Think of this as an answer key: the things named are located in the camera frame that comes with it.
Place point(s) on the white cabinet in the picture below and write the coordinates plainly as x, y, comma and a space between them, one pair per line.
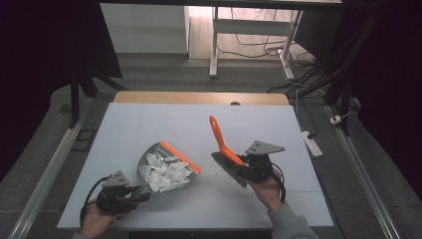
146, 28

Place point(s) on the white power strip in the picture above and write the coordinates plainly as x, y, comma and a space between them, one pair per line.
312, 144

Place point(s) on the black metal stand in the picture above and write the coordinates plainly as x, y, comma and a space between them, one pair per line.
345, 86
86, 83

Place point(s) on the wooden table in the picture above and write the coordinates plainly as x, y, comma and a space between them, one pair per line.
199, 98

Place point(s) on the white desk frame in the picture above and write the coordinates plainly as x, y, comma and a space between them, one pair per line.
252, 26

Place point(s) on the aluminium floor rail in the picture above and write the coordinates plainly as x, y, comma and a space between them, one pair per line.
365, 179
43, 172

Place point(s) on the person's right hand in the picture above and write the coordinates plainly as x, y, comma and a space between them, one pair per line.
267, 194

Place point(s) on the pile of white paper scraps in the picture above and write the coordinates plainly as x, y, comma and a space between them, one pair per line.
164, 174

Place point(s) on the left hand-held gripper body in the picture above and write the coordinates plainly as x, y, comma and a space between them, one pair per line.
116, 195

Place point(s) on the small white plug adapter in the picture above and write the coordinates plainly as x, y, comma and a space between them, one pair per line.
335, 119

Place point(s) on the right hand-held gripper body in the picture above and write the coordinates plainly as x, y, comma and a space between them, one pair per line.
262, 162

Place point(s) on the person's left hand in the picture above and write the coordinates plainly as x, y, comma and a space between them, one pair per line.
96, 222

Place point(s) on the grey dustpan with orange edge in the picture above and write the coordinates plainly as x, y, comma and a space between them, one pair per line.
172, 154

